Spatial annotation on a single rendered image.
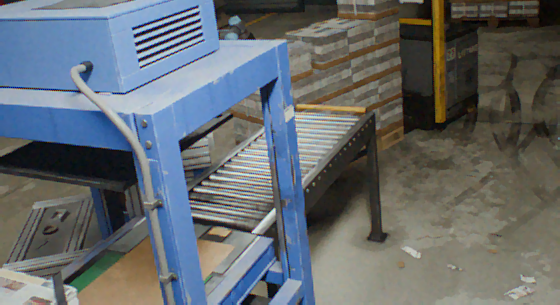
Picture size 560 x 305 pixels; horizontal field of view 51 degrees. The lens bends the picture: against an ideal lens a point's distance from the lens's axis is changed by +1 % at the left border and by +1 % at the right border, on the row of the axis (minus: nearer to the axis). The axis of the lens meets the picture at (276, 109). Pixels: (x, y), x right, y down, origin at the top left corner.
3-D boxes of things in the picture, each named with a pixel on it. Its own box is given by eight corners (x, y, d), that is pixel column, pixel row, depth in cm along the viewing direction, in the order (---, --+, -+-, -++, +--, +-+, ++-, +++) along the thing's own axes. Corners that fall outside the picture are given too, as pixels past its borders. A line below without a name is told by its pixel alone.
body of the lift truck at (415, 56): (382, 113, 551) (377, 30, 525) (416, 97, 584) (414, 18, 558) (447, 127, 500) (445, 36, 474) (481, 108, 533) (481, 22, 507)
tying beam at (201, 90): (76, 63, 230) (70, 39, 227) (289, 69, 187) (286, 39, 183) (-95, 126, 175) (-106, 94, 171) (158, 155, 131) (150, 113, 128)
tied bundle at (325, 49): (286, 64, 435) (282, 34, 428) (313, 55, 453) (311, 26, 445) (322, 71, 408) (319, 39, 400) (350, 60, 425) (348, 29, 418)
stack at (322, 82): (241, 192, 428) (226, 85, 401) (347, 140, 499) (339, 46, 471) (276, 208, 400) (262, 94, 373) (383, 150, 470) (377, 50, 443)
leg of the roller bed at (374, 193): (374, 233, 356) (367, 130, 334) (383, 235, 354) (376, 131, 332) (371, 238, 352) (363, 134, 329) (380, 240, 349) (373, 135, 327)
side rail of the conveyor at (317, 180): (367, 130, 334) (366, 111, 330) (377, 131, 332) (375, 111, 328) (254, 259, 224) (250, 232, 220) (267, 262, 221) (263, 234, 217)
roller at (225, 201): (189, 199, 262) (187, 189, 261) (282, 214, 240) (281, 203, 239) (183, 205, 258) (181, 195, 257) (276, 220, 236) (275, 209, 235)
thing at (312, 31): (284, 34, 427) (284, 33, 427) (312, 26, 445) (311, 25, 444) (320, 39, 401) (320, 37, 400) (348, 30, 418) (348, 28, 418)
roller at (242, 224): (172, 213, 252) (170, 203, 250) (267, 230, 230) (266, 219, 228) (165, 219, 247) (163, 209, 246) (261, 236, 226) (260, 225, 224)
